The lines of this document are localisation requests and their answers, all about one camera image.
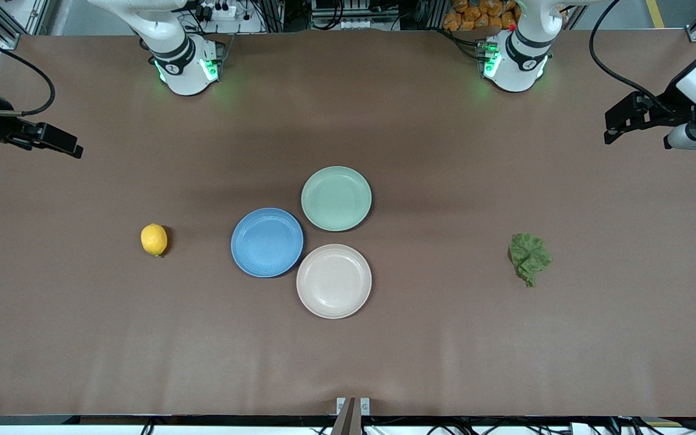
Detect yellow lemon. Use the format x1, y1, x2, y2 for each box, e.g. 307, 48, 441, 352
140, 223, 169, 258

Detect beige round plate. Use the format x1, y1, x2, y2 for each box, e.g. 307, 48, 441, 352
295, 243, 373, 320

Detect blue round plate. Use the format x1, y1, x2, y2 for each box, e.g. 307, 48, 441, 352
230, 207, 305, 279

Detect aluminium camera mount post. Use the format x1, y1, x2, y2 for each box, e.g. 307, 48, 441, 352
331, 397, 358, 435

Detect green round plate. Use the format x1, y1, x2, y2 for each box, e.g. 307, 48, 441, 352
300, 166, 373, 233

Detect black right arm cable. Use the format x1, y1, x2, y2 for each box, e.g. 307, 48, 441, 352
0, 45, 56, 117

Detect aluminium frame with black slots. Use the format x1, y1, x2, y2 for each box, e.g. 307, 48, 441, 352
0, 0, 53, 50

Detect white power strip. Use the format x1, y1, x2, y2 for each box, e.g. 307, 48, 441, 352
200, 2, 239, 20

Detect orange snack bags pile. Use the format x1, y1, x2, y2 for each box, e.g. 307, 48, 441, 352
443, 0, 521, 32

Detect silver electronics rack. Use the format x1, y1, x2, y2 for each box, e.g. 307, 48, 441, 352
311, 0, 401, 31

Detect green lettuce leaf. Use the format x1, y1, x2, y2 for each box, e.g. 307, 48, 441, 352
508, 233, 553, 288

